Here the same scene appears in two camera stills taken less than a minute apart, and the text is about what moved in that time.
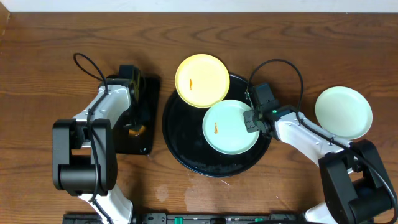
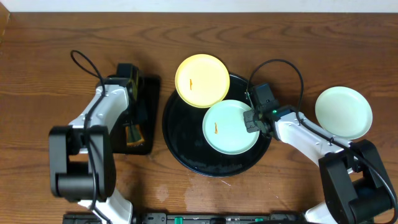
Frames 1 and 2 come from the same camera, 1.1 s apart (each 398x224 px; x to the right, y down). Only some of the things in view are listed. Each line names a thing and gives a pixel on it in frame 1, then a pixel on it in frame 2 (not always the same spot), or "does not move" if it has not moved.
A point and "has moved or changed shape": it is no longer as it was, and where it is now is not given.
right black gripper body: (251, 121) does not move
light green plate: (344, 112) does not move
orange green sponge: (137, 133) has moved or changed shape
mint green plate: (225, 129) does not move
